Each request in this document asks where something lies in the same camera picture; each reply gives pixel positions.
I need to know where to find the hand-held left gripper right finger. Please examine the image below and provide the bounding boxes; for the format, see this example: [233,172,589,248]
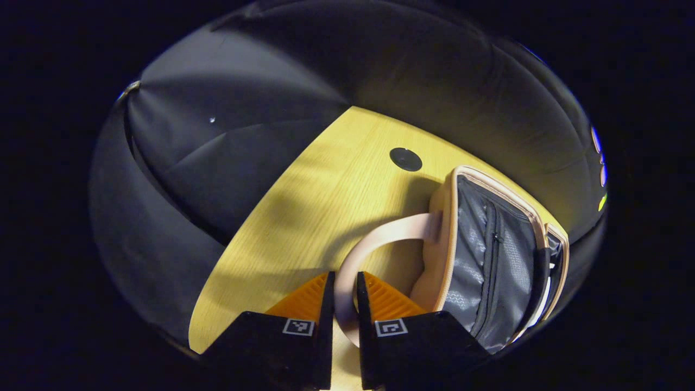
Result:
[355,271,490,390]

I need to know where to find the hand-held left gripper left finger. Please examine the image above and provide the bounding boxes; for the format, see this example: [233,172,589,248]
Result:
[202,272,336,390]

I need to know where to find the pink suitcase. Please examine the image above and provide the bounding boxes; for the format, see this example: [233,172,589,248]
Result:
[333,165,570,355]

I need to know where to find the black backdrop cloth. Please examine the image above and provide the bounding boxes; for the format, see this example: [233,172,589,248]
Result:
[89,0,609,349]

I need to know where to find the black table cable hole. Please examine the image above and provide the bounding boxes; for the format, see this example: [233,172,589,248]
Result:
[389,147,423,172]

